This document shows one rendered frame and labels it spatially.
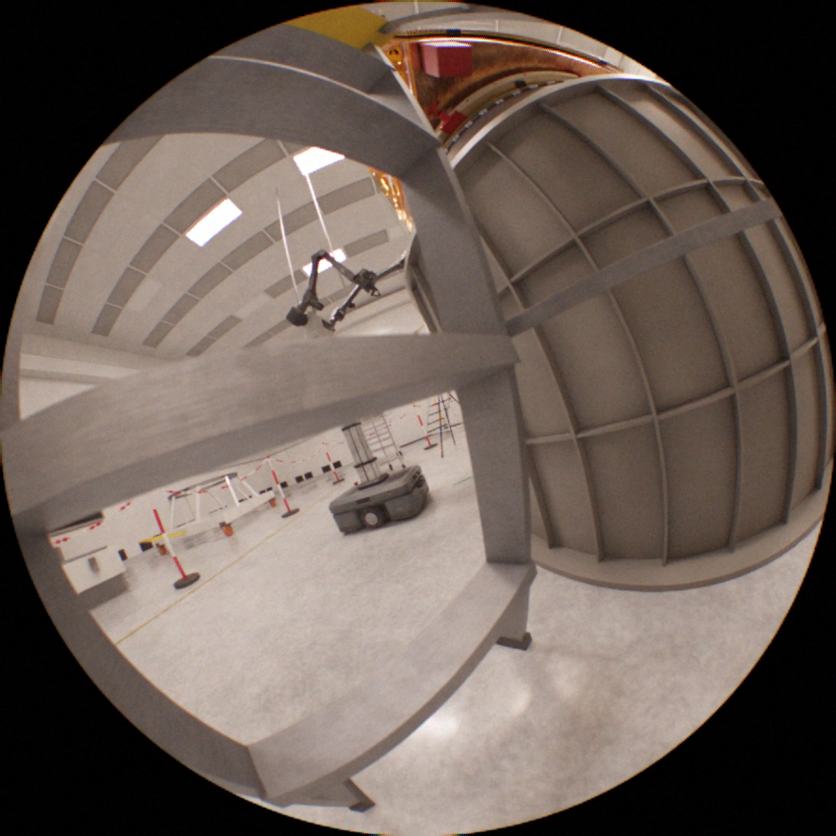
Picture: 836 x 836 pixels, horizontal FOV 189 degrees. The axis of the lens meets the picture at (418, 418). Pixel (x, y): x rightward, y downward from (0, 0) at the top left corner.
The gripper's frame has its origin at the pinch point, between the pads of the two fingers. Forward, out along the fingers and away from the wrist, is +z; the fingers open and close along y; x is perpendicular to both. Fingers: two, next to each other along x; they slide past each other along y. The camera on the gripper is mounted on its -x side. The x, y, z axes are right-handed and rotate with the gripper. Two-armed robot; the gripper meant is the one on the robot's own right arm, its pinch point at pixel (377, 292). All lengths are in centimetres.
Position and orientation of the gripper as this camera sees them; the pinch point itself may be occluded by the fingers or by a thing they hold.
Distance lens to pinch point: 174.9
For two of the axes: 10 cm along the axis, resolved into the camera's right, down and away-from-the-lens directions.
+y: 2.0, -0.6, 9.8
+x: -6.0, 7.8, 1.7
